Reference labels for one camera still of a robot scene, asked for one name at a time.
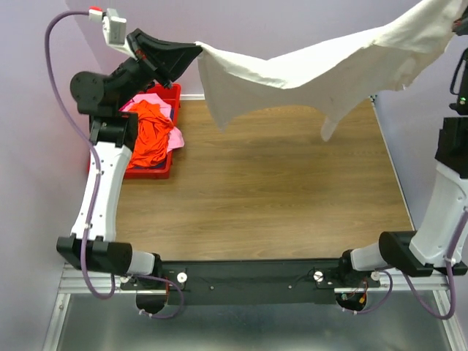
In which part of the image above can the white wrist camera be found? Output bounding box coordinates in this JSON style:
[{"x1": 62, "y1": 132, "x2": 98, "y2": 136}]
[
  {"x1": 102, "y1": 8, "x2": 127, "y2": 45},
  {"x1": 452, "y1": 10, "x2": 468, "y2": 36}
]

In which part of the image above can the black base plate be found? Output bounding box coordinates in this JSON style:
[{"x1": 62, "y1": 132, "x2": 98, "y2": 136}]
[{"x1": 121, "y1": 258, "x2": 380, "y2": 312}]

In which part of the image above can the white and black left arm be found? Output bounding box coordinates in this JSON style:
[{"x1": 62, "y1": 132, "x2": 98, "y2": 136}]
[{"x1": 56, "y1": 29, "x2": 202, "y2": 289}]

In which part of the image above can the white t shirt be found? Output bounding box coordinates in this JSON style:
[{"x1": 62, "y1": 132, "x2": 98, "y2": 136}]
[{"x1": 197, "y1": 1, "x2": 467, "y2": 140}]

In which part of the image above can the pink t shirt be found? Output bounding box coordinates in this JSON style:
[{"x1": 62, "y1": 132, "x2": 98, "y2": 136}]
[{"x1": 121, "y1": 93, "x2": 184, "y2": 151}]

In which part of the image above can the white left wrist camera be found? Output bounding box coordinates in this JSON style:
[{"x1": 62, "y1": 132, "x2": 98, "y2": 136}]
[{"x1": 102, "y1": 8, "x2": 127, "y2": 45}]

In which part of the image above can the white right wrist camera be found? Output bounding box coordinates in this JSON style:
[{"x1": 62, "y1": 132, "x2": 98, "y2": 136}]
[{"x1": 452, "y1": 10, "x2": 468, "y2": 36}]

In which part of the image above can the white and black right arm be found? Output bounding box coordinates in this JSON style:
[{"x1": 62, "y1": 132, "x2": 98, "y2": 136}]
[{"x1": 336, "y1": 52, "x2": 467, "y2": 287}]

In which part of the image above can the aluminium frame rail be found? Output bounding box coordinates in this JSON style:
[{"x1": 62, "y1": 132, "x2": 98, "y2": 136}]
[{"x1": 42, "y1": 263, "x2": 121, "y2": 351}]

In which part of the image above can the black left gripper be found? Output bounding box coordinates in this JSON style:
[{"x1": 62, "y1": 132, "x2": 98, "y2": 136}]
[{"x1": 110, "y1": 28, "x2": 202, "y2": 111}]

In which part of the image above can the orange t shirt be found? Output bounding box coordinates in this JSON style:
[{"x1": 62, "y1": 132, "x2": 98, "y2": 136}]
[{"x1": 127, "y1": 100, "x2": 174, "y2": 169}]

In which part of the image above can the red plastic bin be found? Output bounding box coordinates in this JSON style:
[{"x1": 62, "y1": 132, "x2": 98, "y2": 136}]
[{"x1": 86, "y1": 82, "x2": 182, "y2": 181}]

